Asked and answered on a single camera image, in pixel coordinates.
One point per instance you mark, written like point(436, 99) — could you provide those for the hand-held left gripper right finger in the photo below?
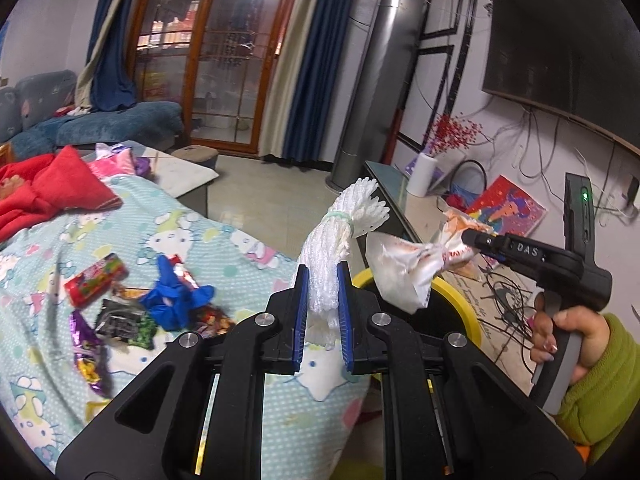
point(345, 310)

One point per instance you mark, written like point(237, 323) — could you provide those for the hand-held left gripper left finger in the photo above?
point(300, 310)

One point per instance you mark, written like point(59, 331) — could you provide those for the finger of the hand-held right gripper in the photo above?
point(480, 238)

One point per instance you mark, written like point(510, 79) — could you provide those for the white foam fruit net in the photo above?
point(330, 245)

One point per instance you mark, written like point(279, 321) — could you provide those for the white plastic bag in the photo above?
point(405, 265)

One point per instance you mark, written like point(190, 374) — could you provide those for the yellow rimmed waste bin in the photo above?
point(450, 310)

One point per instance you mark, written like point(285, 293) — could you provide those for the black snack wrapper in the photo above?
point(117, 320)

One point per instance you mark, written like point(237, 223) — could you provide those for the person's right forearm green sleeve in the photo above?
point(605, 400)

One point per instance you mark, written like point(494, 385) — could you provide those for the person's right hand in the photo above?
point(592, 330)

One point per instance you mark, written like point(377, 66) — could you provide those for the colourful picture book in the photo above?
point(515, 207)

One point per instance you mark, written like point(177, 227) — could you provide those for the colourful crumpled snack wrapper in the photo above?
point(215, 322)

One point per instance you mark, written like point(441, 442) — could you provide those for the white paper towel roll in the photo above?
point(421, 175)

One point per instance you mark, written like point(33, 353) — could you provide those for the purple patterned card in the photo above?
point(412, 166)

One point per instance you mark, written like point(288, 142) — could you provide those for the television cabinet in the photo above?
point(395, 187)

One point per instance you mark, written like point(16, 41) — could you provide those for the red berry branch decoration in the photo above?
point(452, 135)

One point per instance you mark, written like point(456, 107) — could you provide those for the cartoon cat printed blanket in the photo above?
point(210, 240)

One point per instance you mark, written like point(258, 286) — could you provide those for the blue crumpled wrapper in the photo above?
point(172, 300)

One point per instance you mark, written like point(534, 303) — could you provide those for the green snack wrapper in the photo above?
point(146, 335)

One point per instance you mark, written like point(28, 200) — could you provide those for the brown candy wrapper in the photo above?
point(131, 292)

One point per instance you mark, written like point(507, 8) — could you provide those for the white coffee table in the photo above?
point(185, 177)

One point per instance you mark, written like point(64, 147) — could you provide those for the grey stool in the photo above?
point(197, 156)

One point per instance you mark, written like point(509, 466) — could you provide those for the grey tower air conditioner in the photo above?
point(375, 85)

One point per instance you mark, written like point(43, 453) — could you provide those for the red candy tube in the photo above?
point(95, 280)

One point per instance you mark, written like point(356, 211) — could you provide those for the purple gold snack wrapper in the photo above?
point(87, 350)

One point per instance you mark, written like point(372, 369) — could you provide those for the pink cloth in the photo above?
point(115, 162)

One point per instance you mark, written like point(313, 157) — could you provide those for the blue beige curtain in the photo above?
point(310, 70)
point(112, 60)

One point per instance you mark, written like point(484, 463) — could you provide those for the blue grey sofa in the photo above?
point(115, 125)

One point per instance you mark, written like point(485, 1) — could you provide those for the wooden glass door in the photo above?
point(215, 60)

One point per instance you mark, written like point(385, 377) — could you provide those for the red fleece blanket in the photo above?
point(65, 185)

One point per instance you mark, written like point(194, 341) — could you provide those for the wall mounted television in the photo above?
point(560, 35)

